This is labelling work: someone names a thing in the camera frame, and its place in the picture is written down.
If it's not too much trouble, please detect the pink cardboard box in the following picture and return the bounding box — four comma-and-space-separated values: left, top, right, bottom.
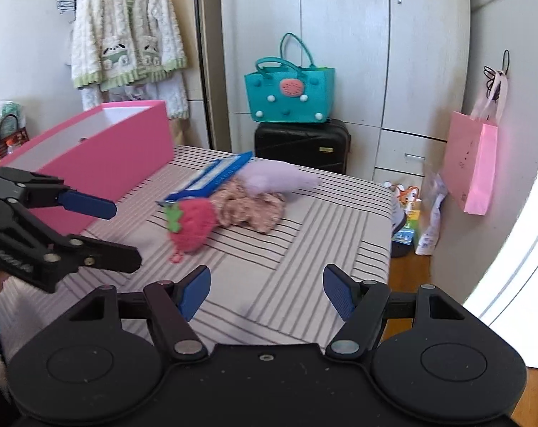
0, 101, 175, 236

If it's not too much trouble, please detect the white crumpled plastic bag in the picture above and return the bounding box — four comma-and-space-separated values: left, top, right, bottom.
0, 100, 26, 130

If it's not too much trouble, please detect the purple plush toy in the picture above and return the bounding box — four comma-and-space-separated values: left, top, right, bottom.
242, 160, 321, 196

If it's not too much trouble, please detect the striped table cloth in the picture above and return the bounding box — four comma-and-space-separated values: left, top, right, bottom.
0, 144, 407, 365

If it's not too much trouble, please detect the white fleece garment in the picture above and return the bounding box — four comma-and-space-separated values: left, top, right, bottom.
80, 73, 190, 121

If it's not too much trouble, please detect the black wall hook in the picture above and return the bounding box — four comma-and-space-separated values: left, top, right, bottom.
483, 49, 511, 81

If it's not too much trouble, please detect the light wood three-door wardrobe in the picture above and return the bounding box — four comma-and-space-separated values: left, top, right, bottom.
218, 0, 472, 188

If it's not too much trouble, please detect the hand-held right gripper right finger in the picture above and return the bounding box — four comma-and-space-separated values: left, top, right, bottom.
323, 264, 468, 363

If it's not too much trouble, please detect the red strawberry plush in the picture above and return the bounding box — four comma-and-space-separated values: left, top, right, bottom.
164, 198, 218, 265

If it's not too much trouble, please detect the teal felt handbag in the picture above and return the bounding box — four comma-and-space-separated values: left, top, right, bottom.
244, 32, 336, 124

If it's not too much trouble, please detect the white door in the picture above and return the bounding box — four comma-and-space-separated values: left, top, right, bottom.
462, 120, 538, 370

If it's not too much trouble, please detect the white green knit cardigan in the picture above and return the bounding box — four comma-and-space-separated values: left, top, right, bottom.
70, 0, 190, 92

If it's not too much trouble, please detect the red shopping bag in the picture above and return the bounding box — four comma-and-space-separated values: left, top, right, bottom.
0, 115, 30, 154

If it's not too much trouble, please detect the pink paper bag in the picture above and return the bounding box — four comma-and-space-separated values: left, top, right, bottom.
442, 71, 509, 215

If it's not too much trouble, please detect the black suitcase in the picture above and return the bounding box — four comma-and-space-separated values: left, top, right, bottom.
254, 118, 352, 175

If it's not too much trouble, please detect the black clothes rack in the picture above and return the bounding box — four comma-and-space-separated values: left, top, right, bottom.
73, 0, 212, 149

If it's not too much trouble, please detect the tall light wood cabinet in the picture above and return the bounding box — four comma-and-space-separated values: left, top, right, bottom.
162, 0, 207, 147

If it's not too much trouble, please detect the blue tissue packet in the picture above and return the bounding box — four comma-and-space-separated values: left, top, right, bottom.
155, 151, 254, 207

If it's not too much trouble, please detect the green yellow carton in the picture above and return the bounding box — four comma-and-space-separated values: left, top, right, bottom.
402, 207, 423, 247

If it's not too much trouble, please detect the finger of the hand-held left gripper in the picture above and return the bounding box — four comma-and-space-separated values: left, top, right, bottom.
38, 236, 143, 293
0, 168, 117, 220

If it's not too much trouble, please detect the floral fabric scrunchie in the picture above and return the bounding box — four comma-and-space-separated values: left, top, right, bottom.
211, 177, 286, 234

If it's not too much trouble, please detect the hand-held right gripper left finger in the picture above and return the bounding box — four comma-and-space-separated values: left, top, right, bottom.
67, 265, 212, 363

